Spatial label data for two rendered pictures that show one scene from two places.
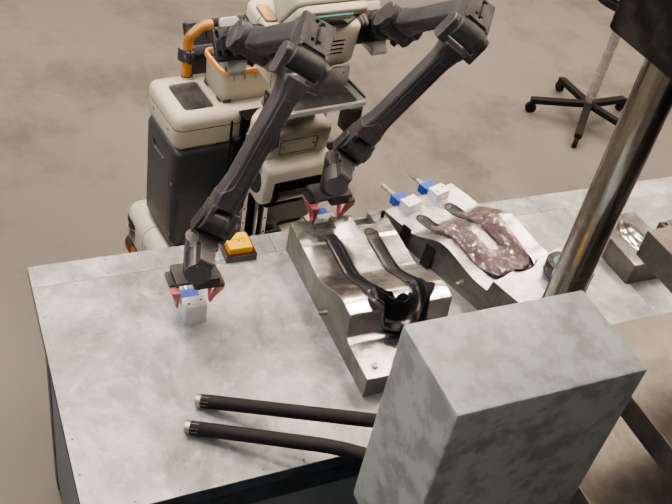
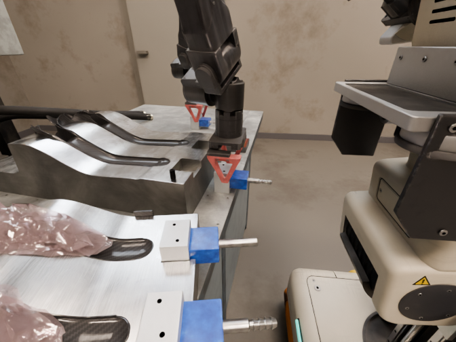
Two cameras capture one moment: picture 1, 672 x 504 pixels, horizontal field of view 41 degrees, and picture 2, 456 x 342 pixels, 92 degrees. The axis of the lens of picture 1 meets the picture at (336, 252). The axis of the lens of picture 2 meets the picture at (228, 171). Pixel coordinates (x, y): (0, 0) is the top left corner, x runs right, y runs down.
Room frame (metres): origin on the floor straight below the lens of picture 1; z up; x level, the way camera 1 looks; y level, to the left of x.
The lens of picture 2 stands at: (2.14, -0.28, 1.10)
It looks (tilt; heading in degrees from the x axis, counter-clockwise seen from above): 30 degrees down; 133
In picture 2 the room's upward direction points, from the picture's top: straight up
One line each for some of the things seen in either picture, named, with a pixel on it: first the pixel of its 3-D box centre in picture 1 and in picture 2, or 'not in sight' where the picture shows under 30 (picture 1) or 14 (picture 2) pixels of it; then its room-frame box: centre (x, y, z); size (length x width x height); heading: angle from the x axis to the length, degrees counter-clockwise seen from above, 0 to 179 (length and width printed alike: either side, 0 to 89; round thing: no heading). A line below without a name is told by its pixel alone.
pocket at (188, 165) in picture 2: (361, 224); (187, 172); (1.81, -0.05, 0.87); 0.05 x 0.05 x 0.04; 30
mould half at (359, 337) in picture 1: (375, 288); (112, 152); (1.58, -0.11, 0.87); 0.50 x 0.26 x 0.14; 30
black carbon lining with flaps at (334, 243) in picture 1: (380, 268); (109, 136); (1.60, -0.11, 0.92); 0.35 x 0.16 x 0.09; 30
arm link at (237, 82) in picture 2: (335, 165); (226, 94); (1.83, 0.05, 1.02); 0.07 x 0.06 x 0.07; 10
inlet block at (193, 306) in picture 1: (188, 295); (207, 121); (1.47, 0.31, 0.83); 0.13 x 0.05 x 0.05; 30
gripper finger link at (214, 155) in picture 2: (336, 204); (226, 161); (1.85, 0.03, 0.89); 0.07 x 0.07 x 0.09; 33
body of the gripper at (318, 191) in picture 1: (331, 183); (229, 125); (1.83, 0.05, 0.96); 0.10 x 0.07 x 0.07; 123
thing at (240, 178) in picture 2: (318, 214); (243, 179); (1.86, 0.07, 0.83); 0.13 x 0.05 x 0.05; 32
